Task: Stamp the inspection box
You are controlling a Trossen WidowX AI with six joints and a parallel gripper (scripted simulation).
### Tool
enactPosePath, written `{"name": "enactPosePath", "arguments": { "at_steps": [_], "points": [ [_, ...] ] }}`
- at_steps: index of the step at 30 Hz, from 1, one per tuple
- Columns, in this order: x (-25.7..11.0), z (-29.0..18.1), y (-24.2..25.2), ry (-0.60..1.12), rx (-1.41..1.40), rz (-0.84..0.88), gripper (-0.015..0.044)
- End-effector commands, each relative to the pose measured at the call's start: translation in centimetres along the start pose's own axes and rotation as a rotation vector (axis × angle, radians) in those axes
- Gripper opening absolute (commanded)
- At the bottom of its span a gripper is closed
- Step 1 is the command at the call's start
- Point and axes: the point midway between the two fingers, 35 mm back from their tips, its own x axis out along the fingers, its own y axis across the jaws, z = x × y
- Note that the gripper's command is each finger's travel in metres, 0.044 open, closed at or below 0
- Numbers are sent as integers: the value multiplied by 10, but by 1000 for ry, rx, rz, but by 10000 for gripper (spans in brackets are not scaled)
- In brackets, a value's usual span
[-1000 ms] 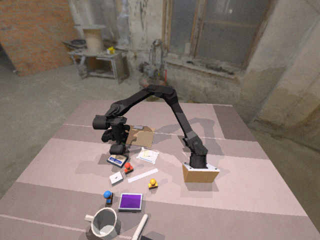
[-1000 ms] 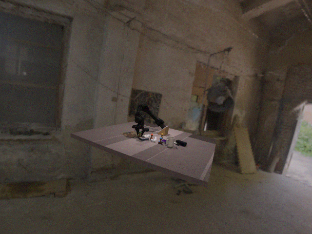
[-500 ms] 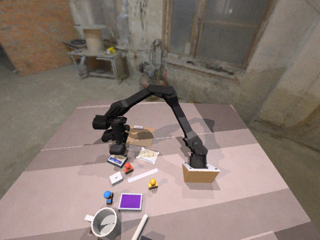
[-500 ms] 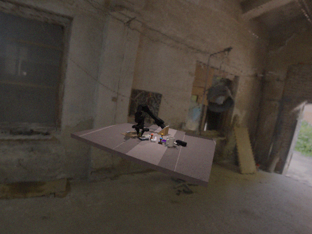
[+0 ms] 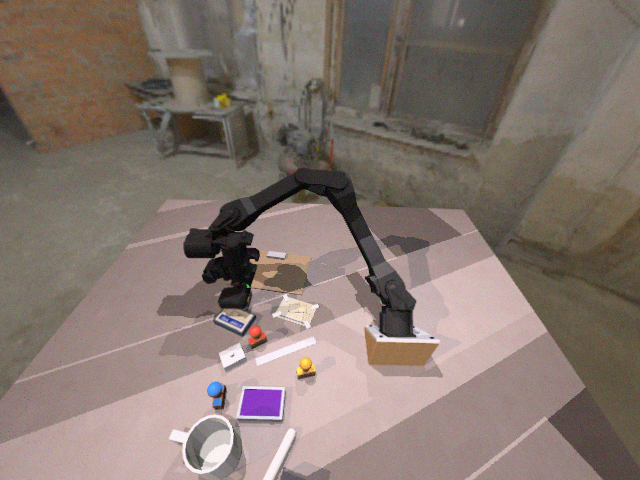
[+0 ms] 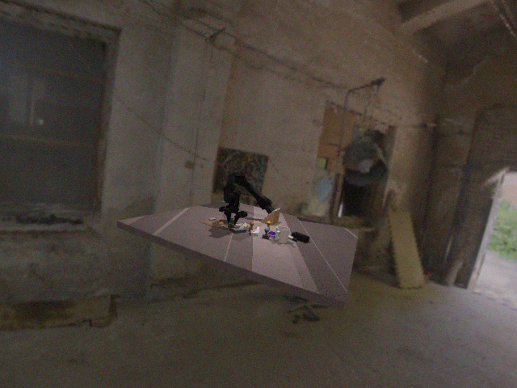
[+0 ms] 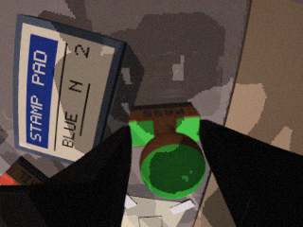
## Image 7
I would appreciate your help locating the tan clipboard with silver clip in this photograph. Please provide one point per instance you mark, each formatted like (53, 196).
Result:
(267, 95)

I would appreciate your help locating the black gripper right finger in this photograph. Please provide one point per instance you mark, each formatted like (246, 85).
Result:
(261, 184)

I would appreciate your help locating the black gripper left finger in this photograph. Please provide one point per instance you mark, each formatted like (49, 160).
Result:
(89, 193)

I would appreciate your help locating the cream paper card taped down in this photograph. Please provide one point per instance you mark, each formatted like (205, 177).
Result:
(150, 212)

